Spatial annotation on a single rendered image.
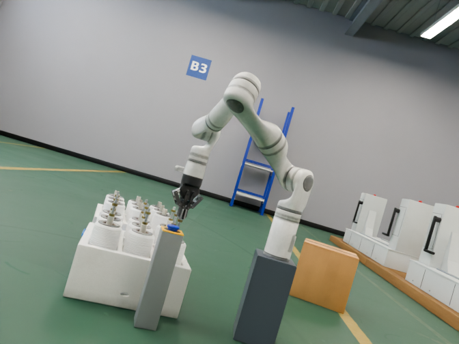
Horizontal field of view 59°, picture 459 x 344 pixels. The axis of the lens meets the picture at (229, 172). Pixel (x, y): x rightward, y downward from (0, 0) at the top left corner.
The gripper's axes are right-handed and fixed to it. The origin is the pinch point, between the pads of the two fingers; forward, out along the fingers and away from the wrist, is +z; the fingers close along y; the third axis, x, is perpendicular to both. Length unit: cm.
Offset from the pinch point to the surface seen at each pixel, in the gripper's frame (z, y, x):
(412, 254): 7, 326, 81
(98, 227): 11.3, -25.9, 7.2
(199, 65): -199, 299, 561
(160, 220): 12, 19, 47
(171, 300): 29.2, 0.6, -8.4
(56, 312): 35, -37, -7
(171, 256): 11.1, -10.6, -17.9
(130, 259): 18.3, -15.7, -1.5
